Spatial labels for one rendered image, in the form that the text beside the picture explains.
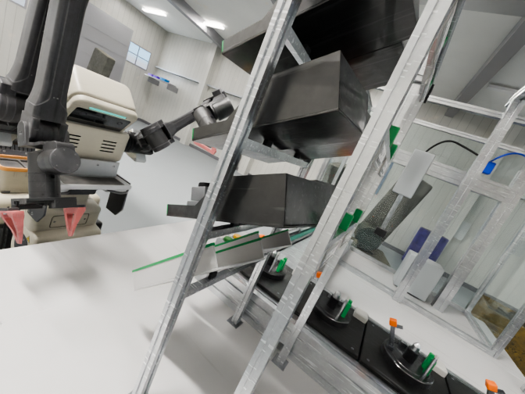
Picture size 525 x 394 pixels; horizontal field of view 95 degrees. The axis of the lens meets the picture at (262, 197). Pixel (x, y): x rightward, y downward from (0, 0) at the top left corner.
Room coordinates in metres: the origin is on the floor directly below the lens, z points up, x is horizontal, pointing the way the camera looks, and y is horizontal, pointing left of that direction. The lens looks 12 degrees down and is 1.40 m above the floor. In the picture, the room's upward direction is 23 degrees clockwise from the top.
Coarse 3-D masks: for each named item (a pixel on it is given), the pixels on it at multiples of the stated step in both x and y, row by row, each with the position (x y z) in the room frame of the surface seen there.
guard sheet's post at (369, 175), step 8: (424, 64) 0.94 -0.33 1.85; (416, 88) 0.93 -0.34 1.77; (408, 96) 0.94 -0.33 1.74; (408, 104) 0.93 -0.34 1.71; (400, 112) 0.94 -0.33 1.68; (400, 120) 0.93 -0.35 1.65; (368, 176) 0.94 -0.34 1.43; (360, 184) 0.94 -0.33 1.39; (360, 192) 0.94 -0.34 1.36; (352, 200) 0.94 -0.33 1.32; (352, 208) 0.94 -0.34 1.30
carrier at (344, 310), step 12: (312, 288) 0.84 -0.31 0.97; (324, 300) 0.75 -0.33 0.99; (336, 300) 0.72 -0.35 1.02; (348, 300) 0.73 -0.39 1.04; (300, 312) 0.66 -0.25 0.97; (312, 312) 0.69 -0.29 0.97; (324, 312) 0.68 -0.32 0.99; (336, 312) 0.71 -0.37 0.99; (348, 312) 0.74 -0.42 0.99; (360, 312) 0.78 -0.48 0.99; (312, 324) 0.63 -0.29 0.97; (324, 324) 0.65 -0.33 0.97; (336, 324) 0.67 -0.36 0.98; (348, 324) 0.71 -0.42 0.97; (360, 324) 0.73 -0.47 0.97; (324, 336) 0.62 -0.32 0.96; (336, 336) 0.62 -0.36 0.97; (348, 336) 0.65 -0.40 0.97; (360, 336) 0.67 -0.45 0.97; (348, 348) 0.60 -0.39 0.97
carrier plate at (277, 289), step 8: (240, 272) 0.76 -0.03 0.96; (248, 272) 0.76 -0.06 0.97; (288, 272) 0.88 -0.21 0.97; (264, 280) 0.75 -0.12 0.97; (272, 280) 0.78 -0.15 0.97; (280, 280) 0.80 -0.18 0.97; (288, 280) 0.82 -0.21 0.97; (264, 288) 0.71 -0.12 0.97; (272, 288) 0.72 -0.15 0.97; (280, 288) 0.75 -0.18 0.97; (272, 296) 0.70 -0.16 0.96; (280, 296) 0.70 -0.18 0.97
